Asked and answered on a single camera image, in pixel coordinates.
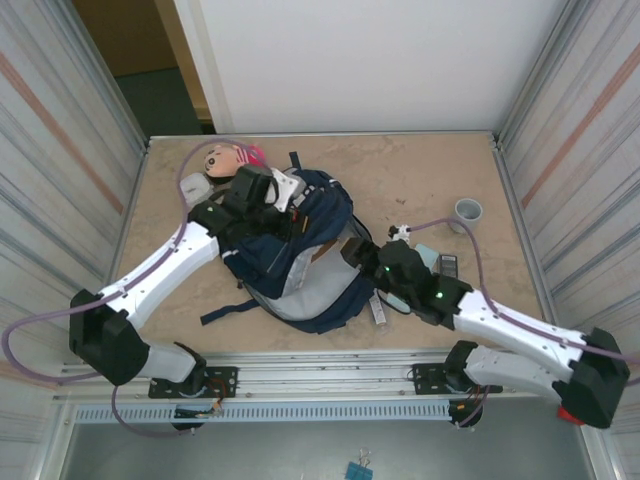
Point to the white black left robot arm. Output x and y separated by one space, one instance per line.
160 270

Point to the pink plush doll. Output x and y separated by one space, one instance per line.
220 160

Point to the tan wooden door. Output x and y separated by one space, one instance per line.
125 35

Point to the white glue stick tube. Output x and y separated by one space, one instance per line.
378 312

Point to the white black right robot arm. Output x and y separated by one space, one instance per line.
515 325

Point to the red plastic block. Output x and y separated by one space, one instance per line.
565 415

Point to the black calculator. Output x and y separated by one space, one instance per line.
447 265

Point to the ribbed translucent side panel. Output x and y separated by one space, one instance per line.
590 150
50 150

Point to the aluminium frame bar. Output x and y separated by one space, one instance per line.
325 134

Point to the light blue small box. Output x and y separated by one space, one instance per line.
427 257

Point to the blue binder clip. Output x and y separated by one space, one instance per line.
366 472
353 471

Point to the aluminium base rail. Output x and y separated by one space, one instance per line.
325 372

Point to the navy blue student backpack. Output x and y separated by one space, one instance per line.
325 200

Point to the small white square container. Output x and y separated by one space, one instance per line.
195 186

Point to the grey cup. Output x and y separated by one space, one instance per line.
465 212

